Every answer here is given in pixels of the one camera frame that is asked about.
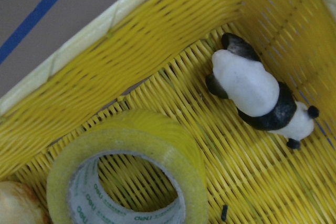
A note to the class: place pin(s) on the yellow woven plastic basket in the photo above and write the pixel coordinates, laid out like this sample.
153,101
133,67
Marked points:
154,55

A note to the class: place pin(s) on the toy croissant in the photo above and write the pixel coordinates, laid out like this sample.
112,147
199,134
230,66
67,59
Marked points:
19,204

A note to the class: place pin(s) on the toy panda figure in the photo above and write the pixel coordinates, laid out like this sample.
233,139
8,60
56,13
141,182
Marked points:
261,101

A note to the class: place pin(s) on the yellow clear tape roll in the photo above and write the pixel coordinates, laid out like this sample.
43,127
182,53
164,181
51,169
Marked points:
75,195

